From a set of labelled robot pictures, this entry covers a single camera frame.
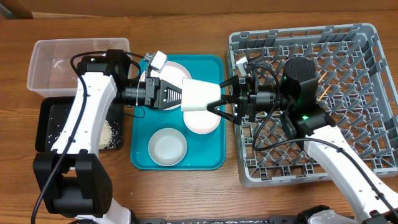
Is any clear plastic bin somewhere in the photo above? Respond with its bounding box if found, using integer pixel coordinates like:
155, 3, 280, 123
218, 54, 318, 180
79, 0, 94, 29
27, 38, 130, 98

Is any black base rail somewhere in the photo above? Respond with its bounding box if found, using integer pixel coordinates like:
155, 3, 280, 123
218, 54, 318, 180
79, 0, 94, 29
133, 205, 398, 224

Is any rice pile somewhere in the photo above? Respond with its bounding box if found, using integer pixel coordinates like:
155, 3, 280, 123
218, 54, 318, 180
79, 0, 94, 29
46, 107, 124, 149

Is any large pink plate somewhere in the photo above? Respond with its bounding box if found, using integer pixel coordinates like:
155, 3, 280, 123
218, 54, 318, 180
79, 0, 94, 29
140, 61, 191, 110

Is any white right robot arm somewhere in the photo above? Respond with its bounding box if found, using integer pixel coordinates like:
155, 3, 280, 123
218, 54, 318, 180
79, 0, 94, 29
206, 57, 397, 223

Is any grey dishwasher rack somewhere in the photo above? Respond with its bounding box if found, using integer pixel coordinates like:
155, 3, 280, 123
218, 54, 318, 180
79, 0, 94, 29
226, 23, 397, 187

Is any black tray bin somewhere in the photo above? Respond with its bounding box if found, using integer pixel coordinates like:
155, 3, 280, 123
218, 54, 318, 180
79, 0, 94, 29
35, 96, 124, 152

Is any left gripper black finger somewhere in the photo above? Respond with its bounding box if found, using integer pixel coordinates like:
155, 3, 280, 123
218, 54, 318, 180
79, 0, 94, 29
160, 97, 181, 110
160, 80, 182, 95

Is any white cup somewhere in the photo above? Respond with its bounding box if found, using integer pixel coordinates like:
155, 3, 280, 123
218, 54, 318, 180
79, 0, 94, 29
180, 78, 221, 111

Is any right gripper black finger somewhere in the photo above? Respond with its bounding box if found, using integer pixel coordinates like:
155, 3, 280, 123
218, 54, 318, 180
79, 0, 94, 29
220, 76, 240, 95
206, 95, 241, 125

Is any teal serving tray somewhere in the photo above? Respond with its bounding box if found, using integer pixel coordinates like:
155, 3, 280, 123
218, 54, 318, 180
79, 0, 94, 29
130, 55, 226, 170

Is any grey bowl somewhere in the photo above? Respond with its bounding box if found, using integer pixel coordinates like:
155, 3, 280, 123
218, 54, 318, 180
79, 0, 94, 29
148, 128, 187, 167

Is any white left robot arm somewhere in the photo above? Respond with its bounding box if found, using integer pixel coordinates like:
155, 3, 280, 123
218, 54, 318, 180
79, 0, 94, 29
33, 49, 182, 223

